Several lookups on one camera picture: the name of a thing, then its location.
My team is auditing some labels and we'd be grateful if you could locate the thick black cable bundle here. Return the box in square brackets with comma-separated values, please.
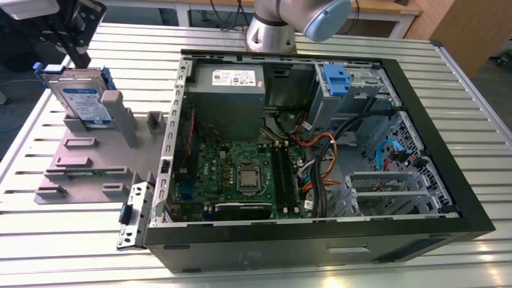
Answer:
[309, 109, 394, 218]

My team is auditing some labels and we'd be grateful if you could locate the power wire with black connector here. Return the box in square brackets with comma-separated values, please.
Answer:
[388, 151, 429, 172]

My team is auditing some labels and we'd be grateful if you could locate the CPU socket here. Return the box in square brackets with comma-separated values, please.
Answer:
[233, 161, 268, 196]

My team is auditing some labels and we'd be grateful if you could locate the blue data wire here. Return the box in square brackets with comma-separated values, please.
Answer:
[374, 138, 405, 172]

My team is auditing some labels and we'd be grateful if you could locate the orange wire bundle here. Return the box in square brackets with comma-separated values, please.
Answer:
[294, 112, 341, 193]

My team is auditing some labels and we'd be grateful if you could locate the wooden desk with white frame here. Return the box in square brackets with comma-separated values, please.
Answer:
[157, 0, 424, 40]

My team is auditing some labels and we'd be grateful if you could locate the brown wooden cabinet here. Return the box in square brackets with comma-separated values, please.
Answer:
[429, 0, 512, 79]

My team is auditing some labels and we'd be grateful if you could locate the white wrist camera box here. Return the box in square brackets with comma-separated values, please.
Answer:
[0, 0, 61, 20]

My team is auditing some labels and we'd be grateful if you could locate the metal disk bay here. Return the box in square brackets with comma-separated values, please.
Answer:
[342, 170, 449, 217]

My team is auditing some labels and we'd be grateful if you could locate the hard disk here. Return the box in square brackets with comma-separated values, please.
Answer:
[33, 62, 117, 128]

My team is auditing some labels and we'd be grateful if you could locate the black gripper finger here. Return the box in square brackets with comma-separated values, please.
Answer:
[62, 0, 108, 69]

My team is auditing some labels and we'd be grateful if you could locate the green motherboard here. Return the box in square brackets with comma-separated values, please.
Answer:
[165, 140, 317, 223]

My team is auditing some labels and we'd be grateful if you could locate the grey power supply unit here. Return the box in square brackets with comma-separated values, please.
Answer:
[186, 63, 266, 142]

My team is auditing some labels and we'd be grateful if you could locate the metal expansion slot bracket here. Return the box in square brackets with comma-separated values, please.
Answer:
[114, 179, 157, 251]

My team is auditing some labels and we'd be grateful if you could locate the black RAM slot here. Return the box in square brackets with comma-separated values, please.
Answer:
[280, 140, 301, 212]
[270, 141, 289, 213]

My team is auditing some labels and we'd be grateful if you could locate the black PC case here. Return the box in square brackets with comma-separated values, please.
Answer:
[142, 49, 497, 274]

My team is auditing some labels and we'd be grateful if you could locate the green RAM stick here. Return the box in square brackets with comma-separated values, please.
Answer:
[62, 169, 106, 178]

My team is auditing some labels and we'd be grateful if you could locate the blue plastic drive latch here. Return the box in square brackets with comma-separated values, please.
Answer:
[322, 63, 352, 97]

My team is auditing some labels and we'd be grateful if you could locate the black graphics card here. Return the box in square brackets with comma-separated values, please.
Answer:
[201, 202, 273, 221]

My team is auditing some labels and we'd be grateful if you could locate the grey parts rack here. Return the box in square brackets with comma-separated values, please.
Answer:
[33, 91, 169, 205]

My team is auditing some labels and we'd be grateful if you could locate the grey metal drive cage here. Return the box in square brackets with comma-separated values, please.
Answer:
[306, 61, 402, 133]

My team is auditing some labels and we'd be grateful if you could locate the silver CPU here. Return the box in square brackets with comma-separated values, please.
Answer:
[238, 170, 261, 188]

